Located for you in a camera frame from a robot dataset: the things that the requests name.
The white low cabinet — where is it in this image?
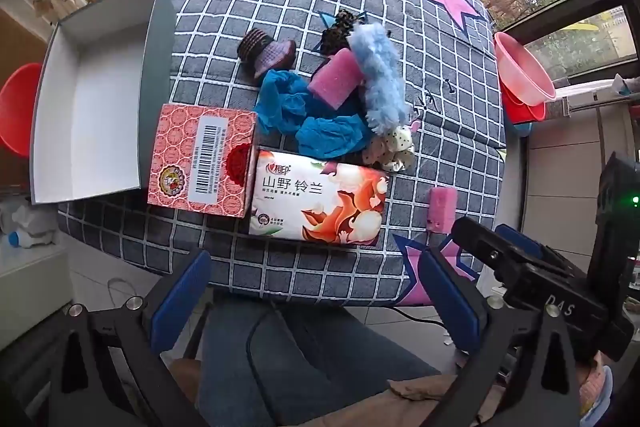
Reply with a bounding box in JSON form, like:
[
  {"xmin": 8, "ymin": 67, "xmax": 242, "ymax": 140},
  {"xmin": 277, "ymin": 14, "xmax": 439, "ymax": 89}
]
[{"xmin": 0, "ymin": 237, "xmax": 77, "ymax": 348}]

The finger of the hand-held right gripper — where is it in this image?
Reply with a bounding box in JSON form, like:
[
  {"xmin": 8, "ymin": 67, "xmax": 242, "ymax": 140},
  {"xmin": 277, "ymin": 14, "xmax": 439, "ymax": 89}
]
[
  {"xmin": 451, "ymin": 216, "xmax": 547, "ymax": 289},
  {"xmin": 494, "ymin": 223, "xmax": 544, "ymax": 259}
]

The black cable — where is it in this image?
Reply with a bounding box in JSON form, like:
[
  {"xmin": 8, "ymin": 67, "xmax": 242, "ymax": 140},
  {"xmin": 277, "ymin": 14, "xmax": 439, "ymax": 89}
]
[{"xmin": 390, "ymin": 306, "xmax": 447, "ymax": 324}]

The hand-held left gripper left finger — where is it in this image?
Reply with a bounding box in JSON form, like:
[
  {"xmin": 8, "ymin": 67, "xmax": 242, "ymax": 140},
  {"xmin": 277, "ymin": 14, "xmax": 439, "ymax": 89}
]
[{"xmin": 47, "ymin": 249, "xmax": 213, "ymax": 427}]

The white polka-dot scrunchie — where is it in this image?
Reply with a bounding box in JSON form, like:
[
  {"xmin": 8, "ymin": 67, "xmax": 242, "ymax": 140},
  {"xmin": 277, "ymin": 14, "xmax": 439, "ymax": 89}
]
[{"xmin": 362, "ymin": 124, "xmax": 416, "ymax": 172}]

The purple brown knit sock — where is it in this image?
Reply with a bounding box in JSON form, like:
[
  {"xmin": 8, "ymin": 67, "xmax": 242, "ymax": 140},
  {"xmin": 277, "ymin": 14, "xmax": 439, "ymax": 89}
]
[{"xmin": 239, "ymin": 28, "xmax": 296, "ymax": 88}]

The long pink foam with holes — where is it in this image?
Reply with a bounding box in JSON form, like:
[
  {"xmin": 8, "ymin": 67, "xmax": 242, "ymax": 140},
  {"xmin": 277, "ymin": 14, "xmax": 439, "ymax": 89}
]
[{"xmin": 427, "ymin": 187, "xmax": 458, "ymax": 233}]

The floral tissue pack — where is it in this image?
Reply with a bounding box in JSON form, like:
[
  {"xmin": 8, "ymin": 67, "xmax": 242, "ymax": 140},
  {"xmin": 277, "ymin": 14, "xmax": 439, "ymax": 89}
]
[{"xmin": 247, "ymin": 147, "xmax": 391, "ymax": 248}]

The light blue fluffy scrunchie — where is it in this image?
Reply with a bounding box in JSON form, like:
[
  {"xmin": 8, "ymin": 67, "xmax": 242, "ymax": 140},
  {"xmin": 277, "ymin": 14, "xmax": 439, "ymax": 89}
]
[{"xmin": 347, "ymin": 23, "xmax": 411, "ymax": 135}]

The white cardboard box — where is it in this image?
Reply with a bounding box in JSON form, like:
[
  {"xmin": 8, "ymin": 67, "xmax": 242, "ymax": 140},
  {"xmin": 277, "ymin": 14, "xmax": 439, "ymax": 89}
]
[{"xmin": 30, "ymin": 0, "xmax": 178, "ymax": 205}]

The pink foam block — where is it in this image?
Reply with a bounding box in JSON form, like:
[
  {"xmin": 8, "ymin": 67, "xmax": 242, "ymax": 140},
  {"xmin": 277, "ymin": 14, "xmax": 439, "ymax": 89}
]
[{"xmin": 307, "ymin": 49, "xmax": 366, "ymax": 110}]

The blue nonwoven shoe cover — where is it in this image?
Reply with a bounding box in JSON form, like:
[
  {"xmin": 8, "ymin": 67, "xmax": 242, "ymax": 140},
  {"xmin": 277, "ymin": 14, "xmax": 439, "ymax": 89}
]
[
  {"xmin": 254, "ymin": 69, "xmax": 313, "ymax": 135},
  {"xmin": 295, "ymin": 114, "xmax": 373, "ymax": 158}
]

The person's right forearm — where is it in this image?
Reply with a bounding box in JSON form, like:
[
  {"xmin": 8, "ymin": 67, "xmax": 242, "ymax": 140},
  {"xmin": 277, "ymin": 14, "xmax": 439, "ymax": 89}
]
[{"xmin": 575, "ymin": 352, "xmax": 615, "ymax": 427}]

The red patterned tissue box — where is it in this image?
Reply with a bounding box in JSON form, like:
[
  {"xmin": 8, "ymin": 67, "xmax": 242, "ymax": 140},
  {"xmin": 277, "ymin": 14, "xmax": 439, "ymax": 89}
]
[{"xmin": 146, "ymin": 103, "xmax": 258, "ymax": 219}]

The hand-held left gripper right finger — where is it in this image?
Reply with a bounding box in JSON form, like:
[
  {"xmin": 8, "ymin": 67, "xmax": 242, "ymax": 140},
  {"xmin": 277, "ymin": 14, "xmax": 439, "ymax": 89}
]
[{"xmin": 417, "ymin": 249, "xmax": 582, "ymax": 427}]

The white bottle with blue cap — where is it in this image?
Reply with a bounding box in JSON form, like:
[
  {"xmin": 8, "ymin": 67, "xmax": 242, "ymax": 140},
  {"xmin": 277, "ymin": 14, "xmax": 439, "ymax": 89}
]
[{"xmin": 0, "ymin": 202, "xmax": 58, "ymax": 250}]

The leopard print scrunchie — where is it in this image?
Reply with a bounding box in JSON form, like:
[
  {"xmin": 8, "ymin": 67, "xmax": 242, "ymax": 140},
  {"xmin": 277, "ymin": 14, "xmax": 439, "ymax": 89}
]
[{"xmin": 319, "ymin": 9, "xmax": 368, "ymax": 58}]

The red plastic basin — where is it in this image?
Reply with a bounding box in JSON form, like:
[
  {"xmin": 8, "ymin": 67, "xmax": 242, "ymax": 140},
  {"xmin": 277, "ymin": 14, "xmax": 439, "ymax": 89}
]
[{"xmin": 500, "ymin": 82, "xmax": 547, "ymax": 125}]

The red plastic chair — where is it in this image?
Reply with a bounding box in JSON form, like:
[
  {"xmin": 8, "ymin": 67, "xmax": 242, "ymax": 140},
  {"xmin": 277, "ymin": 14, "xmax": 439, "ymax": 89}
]
[{"xmin": 0, "ymin": 63, "xmax": 43, "ymax": 158}]

